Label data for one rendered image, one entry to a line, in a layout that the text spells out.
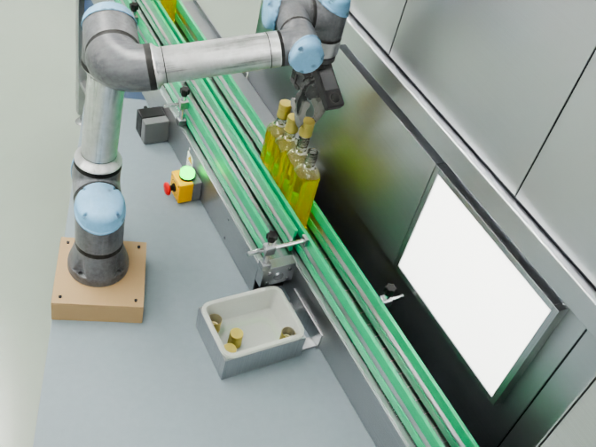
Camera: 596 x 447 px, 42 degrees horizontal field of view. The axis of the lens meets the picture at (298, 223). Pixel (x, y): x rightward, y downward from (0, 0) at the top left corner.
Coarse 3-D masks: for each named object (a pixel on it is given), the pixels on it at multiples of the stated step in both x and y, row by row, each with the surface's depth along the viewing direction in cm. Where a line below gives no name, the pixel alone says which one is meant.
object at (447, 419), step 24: (192, 24) 259; (240, 96) 236; (240, 120) 239; (312, 216) 210; (336, 240) 200; (336, 264) 203; (360, 288) 195; (384, 312) 186; (384, 336) 189; (408, 360) 182; (432, 384) 174; (432, 408) 176; (456, 432) 170
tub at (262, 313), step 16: (272, 288) 201; (208, 304) 193; (224, 304) 196; (240, 304) 199; (256, 304) 202; (272, 304) 204; (288, 304) 198; (208, 320) 189; (224, 320) 199; (240, 320) 200; (256, 320) 201; (272, 320) 202; (288, 320) 198; (224, 336) 196; (256, 336) 198; (272, 336) 199; (224, 352) 184; (240, 352) 185
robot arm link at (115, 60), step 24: (288, 24) 165; (96, 48) 156; (120, 48) 155; (144, 48) 156; (168, 48) 158; (192, 48) 158; (216, 48) 158; (240, 48) 159; (264, 48) 160; (288, 48) 161; (312, 48) 159; (96, 72) 158; (120, 72) 155; (144, 72) 155; (168, 72) 157; (192, 72) 159; (216, 72) 160; (240, 72) 163
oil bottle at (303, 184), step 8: (296, 168) 199; (304, 168) 198; (296, 176) 199; (304, 176) 197; (312, 176) 198; (296, 184) 200; (304, 184) 198; (312, 184) 200; (288, 192) 205; (296, 192) 201; (304, 192) 201; (312, 192) 202; (288, 200) 206; (296, 200) 202; (304, 200) 203; (312, 200) 205; (296, 208) 204; (304, 208) 206; (304, 216) 208; (304, 224) 211
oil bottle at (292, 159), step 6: (294, 150) 202; (288, 156) 203; (294, 156) 201; (300, 156) 201; (288, 162) 203; (294, 162) 201; (300, 162) 201; (282, 168) 207; (288, 168) 204; (282, 174) 208; (288, 174) 204; (282, 180) 208; (288, 180) 205; (282, 186) 209; (288, 186) 206; (282, 192) 210
